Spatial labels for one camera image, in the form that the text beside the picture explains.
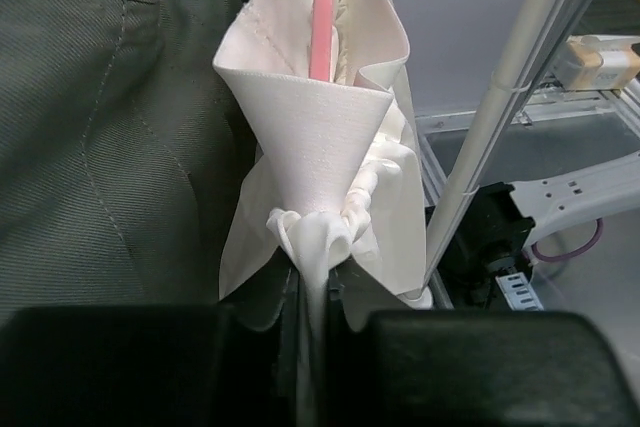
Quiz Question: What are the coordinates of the cardboard box on shelf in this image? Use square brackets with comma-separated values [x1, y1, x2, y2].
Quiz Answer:
[551, 35, 639, 91]

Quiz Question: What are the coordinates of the pink plastic hanger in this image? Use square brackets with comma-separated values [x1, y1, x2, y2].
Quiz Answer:
[309, 0, 334, 82]

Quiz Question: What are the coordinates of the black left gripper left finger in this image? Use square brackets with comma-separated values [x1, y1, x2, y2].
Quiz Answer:
[1, 268, 298, 426]

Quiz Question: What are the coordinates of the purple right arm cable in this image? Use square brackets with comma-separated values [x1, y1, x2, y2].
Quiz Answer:
[530, 219, 605, 264]

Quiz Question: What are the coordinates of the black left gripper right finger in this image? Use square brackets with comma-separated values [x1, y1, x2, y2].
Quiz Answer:
[327, 266, 639, 426]

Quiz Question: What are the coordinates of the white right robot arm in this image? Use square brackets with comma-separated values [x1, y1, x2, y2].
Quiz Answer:
[458, 152, 639, 311]

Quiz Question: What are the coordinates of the grey clothes rack pole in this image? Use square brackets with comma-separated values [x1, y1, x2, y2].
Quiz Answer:
[424, 0, 591, 284]

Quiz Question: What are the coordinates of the grey pleated skirt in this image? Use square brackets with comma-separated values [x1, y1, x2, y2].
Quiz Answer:
[1, 0, 256, 319]

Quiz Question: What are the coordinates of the white skirt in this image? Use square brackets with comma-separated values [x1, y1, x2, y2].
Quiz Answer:
[213, 0, 426, 426]

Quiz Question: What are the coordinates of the white slotted cable duct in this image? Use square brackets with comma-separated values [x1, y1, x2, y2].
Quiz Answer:
[496, 273, 544, 311]

